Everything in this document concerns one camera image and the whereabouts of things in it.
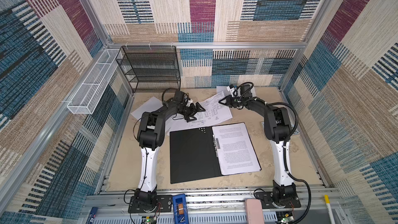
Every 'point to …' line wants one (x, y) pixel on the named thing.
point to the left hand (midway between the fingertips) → (202, 112)
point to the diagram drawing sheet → (216, 109)
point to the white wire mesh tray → (87, 97)
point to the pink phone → (254, 211)
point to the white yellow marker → (327, 199)
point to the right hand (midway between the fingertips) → (219, 102)
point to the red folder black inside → (210, 151)
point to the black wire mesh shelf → (150, 68)
